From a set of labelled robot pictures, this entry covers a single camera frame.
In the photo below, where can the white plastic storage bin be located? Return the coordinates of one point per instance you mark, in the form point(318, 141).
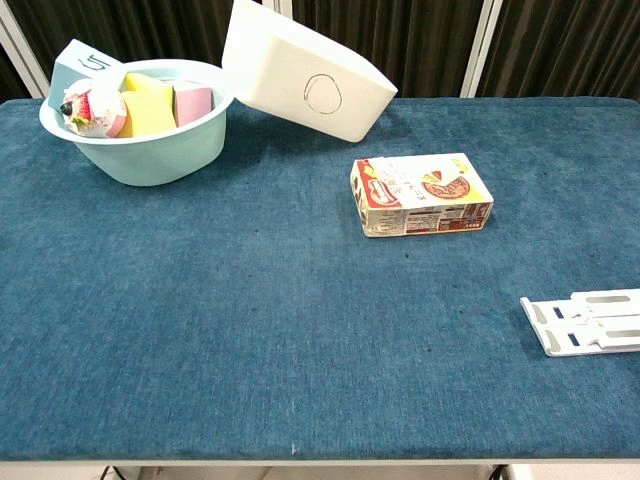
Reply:
point(280, 65)

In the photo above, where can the grey metal frame post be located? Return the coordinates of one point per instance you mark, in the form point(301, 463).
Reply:
point(285, 5)
point(21, 59)
point(480, 55)

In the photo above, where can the pink foam cube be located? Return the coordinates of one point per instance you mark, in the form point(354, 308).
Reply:
point(192, 105)

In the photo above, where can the blue fabric table mat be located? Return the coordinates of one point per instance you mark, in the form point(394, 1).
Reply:
point(250, 300)

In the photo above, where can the yellow foam cube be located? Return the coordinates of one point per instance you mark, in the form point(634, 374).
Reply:
point(147, 115)
point(142, 82)

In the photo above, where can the printed food carton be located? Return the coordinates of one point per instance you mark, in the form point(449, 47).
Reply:
point(415, 185)

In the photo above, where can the white folding stand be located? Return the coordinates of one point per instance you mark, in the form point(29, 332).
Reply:
point(575, 340)

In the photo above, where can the light blue plastic bowl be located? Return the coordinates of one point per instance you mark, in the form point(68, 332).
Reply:
point(150, 160)

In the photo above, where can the blue numbered foam cube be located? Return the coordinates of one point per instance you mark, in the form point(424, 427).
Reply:
point(70, 70)

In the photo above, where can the black pleated curtain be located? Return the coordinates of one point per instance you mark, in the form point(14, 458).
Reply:
point(150, 30)
point(565, 45)
point(10, 80)
point(410, 40)

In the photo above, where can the toy strawberry cupcake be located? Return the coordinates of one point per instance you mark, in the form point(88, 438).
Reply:
point(100, 107)

